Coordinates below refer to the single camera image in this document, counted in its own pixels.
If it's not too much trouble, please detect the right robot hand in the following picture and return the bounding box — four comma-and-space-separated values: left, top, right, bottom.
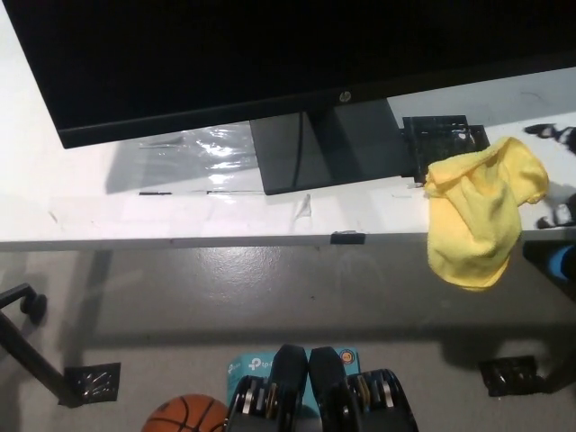
524, 121, 576, 230

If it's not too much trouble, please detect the yellow microfibre cloth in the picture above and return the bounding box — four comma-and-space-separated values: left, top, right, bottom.
422, 137, 551, 292

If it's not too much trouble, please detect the black tape patch on desk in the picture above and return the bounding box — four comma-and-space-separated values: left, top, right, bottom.
401, 115, 491, 185

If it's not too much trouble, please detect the black HP monitor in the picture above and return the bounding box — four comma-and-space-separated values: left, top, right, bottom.
4, 0, 576, 195

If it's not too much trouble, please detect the blue object at right edge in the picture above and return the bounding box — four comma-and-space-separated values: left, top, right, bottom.
523, 240, 576, 302

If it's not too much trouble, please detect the blue roll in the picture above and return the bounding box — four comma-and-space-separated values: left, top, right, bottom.
546, 245, 576, 283

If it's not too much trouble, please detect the small black tape piece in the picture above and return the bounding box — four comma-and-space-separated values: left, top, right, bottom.
330, 230, 366, 246

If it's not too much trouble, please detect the black tape floor patch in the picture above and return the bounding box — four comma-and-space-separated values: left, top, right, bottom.
477, 355, 541, 397
62, 362, 122, 409

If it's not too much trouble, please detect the crumpled clear tape bit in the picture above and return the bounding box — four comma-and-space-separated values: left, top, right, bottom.
294, 193, 315, 221

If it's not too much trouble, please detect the clear plastic film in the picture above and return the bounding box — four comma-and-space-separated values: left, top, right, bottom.
105, 125, 266, 195

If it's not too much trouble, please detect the teal tp-link box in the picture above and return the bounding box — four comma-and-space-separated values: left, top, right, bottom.
223, 346, 361, 432

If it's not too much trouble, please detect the orange basketball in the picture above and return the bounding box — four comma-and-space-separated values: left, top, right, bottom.
142, 393, 230, 432

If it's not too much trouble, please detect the black office chair base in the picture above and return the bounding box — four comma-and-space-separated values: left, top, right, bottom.
0, 283, 49, 325

